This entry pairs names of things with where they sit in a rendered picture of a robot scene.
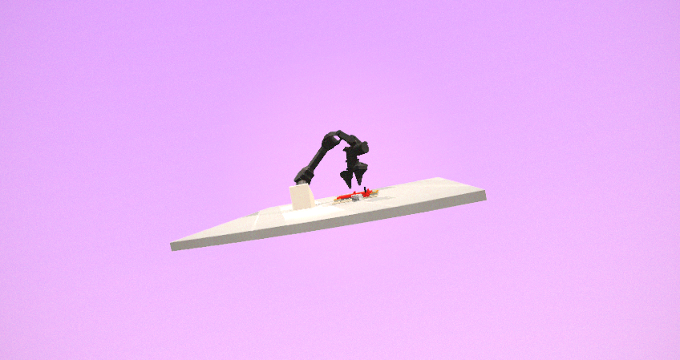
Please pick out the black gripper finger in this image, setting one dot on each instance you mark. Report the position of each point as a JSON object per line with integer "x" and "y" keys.
{"x": 358, "y": 175}
{"x": 348, "y": 180}

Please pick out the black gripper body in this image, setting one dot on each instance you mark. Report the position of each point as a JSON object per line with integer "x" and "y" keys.
{"x": 352, "y": 166}

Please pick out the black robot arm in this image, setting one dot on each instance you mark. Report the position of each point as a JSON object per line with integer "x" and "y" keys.
{"x": 356, "y": 148}

